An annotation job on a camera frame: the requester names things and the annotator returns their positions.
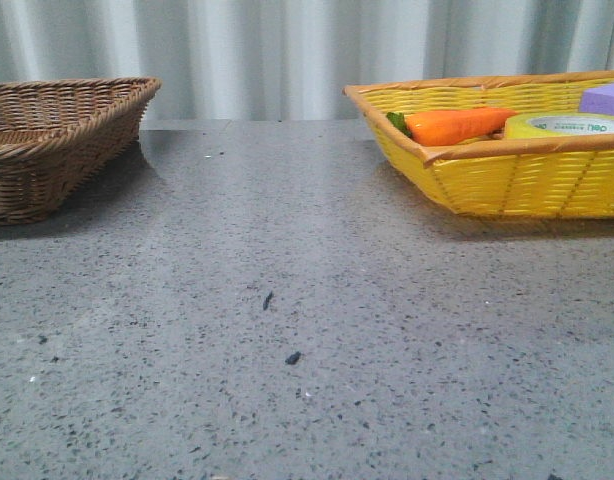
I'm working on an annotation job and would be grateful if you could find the yellow tape roll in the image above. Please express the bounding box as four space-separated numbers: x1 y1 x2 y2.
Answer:
503 112 614 139

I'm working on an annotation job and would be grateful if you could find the orange toy carrot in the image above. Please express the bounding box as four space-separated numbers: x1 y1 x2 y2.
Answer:
386 107 516 146

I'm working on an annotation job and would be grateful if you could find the white pleated curtain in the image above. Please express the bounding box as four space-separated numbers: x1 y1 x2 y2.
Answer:
0 1 614 120

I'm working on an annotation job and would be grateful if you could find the yellow wicker basket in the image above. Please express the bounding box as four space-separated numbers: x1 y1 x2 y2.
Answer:
343 70 614 218

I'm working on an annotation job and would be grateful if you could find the brown wicker basket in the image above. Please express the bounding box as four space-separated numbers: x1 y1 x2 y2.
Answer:
0 77 162 226

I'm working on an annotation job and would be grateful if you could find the purple foam block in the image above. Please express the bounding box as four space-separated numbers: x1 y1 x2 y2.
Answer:
578 83 614 116

